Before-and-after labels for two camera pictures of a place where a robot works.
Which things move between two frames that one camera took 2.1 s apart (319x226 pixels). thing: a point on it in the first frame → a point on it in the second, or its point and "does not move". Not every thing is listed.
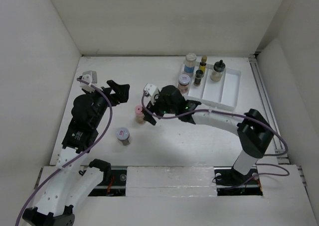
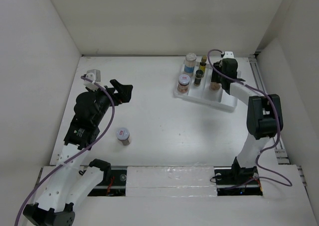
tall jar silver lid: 189,64 does not move
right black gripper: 154,107 → 218,66
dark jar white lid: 122,134 does not move
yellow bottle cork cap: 202,65 does not move
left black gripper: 121,91 does not move
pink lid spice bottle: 139,114 → 215,86
